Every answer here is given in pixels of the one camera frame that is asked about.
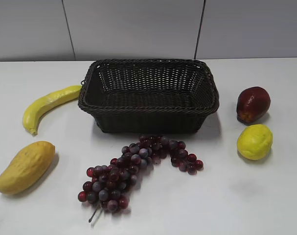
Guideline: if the black woven basket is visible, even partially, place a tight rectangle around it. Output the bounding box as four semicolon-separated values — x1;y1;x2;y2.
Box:
78;59;219;134

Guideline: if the yellow mango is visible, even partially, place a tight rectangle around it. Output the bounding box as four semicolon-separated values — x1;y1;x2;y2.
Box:
0;141;55;195

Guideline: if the purple grape bunch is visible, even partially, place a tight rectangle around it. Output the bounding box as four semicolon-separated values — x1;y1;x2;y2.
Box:
77;135;204;223

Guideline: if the yellow lemon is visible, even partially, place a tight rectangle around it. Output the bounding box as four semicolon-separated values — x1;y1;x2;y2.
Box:
237;124;273;161

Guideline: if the yellow banana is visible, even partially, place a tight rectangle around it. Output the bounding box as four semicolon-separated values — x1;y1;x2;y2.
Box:
23;85;82;136

